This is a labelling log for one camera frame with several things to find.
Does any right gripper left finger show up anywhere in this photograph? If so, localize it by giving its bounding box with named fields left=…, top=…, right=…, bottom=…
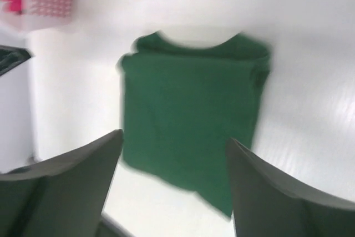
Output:
left=1, top=130, right=123, bottom=236

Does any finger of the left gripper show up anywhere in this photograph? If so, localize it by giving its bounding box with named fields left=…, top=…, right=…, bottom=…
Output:
left=0, top=46, right=32, bottom=75

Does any white plastic basket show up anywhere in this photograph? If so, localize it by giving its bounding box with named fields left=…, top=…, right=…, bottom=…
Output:
left=1, top=0, right=74, bottom=35

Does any green t shirt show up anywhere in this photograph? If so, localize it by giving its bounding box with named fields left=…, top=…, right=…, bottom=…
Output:
left=119, top=32, right=271, bottom=216

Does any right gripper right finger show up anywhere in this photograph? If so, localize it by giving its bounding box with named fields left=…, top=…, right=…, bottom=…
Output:
left=226, top=139, right=354, bottom=237

